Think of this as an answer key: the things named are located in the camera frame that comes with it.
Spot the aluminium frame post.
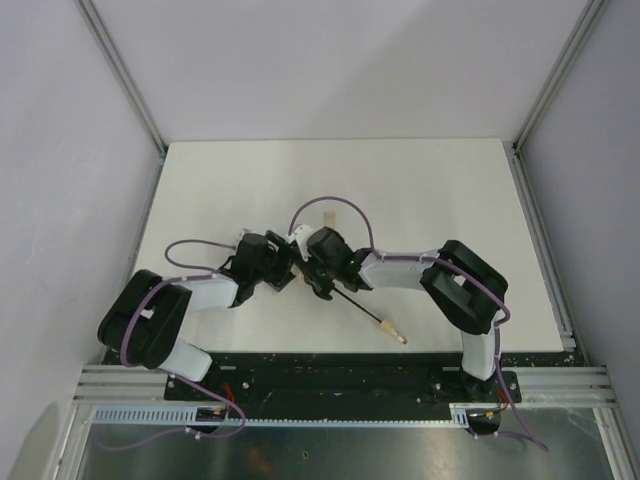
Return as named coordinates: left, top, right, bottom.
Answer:
left=512, top=0, right=611, bottom=152
left=74, top=0, right=168, bottom=158

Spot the purple camera cable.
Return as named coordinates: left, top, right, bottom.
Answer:
left=94, top=239, right=249, bottom=451
left=289, top=196, right=549, bottom=451

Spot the grey cable duct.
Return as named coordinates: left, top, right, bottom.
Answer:
left=92, top=404, right=502, bottom=428

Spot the right aluminium frame post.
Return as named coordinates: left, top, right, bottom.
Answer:
left=512, top=0, right=611, bottom=152

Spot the left aluminium frame post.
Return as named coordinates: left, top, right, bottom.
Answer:
left=74, top=0, right=168, bottom=158

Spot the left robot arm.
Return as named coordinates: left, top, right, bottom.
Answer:
left=97, top=231, right=297, bottom=382

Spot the beige folding umbrella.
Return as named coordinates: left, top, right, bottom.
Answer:
left=288, top=206, right=407, bottom=345

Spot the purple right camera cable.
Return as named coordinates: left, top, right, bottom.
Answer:
left=289, top=196, right=549, bottom=451

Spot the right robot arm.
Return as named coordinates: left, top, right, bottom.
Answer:
left=288, top=225, right=510, bottom=381

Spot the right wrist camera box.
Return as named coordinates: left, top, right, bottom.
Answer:
left=287, top=225, right=316, bottom=251

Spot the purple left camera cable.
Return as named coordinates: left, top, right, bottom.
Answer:
left=94, top=239, right=249, bottom=451

